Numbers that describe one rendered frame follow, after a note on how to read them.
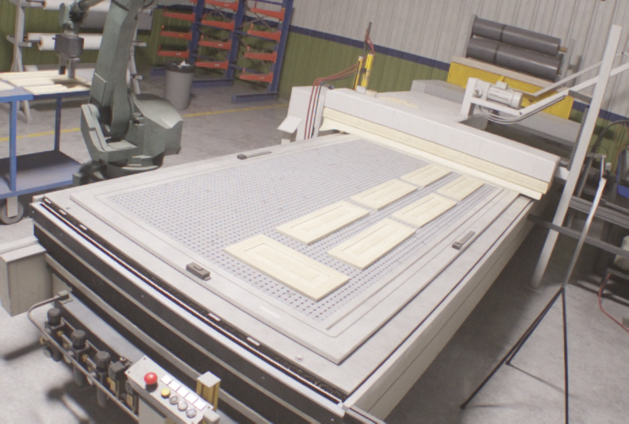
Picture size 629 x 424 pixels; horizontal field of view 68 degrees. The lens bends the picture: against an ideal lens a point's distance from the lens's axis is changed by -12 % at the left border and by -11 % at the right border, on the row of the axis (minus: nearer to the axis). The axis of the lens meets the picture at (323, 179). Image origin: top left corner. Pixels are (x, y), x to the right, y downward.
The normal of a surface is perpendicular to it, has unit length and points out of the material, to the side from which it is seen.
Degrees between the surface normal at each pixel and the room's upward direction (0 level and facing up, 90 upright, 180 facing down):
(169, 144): 90
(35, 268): 90
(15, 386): 0
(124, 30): 102
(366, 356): 0
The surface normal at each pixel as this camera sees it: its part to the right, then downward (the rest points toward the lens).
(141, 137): 0.81, 0.33
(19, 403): 0.19, -0.93
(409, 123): -0.54, 0.17
